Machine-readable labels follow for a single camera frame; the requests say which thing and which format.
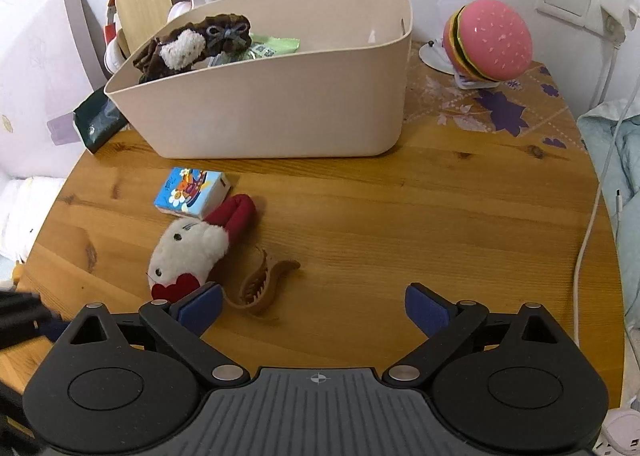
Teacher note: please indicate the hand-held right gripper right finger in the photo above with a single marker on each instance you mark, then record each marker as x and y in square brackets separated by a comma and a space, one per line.
[425, 308]

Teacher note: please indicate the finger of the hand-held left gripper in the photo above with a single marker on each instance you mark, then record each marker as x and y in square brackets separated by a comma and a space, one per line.
[30, 316]

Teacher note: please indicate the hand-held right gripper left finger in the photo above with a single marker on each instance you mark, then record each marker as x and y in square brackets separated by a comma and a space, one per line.
[200, 308]

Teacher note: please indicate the white plush toy red bow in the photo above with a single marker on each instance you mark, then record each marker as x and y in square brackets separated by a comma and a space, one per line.
[185, 246]

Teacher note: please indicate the brown hair claw clip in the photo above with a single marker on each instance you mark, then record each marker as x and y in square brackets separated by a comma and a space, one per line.
[272, 281]

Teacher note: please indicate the blue cartoon tissue pack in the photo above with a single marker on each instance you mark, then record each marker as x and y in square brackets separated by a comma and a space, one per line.
[187, 188]

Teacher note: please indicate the beige plastic storage bin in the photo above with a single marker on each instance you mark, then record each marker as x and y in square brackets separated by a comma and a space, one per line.
[275, 105]

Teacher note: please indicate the white and green snack bag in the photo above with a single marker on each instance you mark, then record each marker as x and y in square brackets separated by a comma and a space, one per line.
[262, 51]

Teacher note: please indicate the light green snack packet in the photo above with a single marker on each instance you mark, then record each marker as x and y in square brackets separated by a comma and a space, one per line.
[280, 44]

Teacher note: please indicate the brown plush toy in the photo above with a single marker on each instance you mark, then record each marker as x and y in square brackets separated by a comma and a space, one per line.
[220, 33]

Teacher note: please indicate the round wooden desktop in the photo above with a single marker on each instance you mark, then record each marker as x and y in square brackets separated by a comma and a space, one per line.
[400, 216]

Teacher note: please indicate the dark green tissue pack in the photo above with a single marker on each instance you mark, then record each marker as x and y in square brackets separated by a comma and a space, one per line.
[97, 120]

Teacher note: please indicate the purple floral table mat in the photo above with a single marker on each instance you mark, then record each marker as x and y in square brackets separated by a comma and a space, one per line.
[505, 115]

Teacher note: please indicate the white power strip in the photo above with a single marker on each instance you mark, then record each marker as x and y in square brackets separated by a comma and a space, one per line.
[622, 428]

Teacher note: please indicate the white round stand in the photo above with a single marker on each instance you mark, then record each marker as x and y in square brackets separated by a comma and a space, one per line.
[431, 58]

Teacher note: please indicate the light blue blanket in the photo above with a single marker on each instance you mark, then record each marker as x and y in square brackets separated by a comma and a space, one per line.
[625, 150]

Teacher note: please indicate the white and red headphones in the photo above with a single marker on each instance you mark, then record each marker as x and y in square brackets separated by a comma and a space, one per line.
[114, 55]

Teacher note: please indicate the pink burger toy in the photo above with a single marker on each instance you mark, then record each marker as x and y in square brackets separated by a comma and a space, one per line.
[492, 35]

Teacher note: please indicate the wooden headphone stand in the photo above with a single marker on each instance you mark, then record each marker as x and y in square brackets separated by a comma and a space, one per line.
[142, 10]

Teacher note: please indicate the white plug charger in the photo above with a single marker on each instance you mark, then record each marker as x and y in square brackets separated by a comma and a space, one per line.
[617, 5]

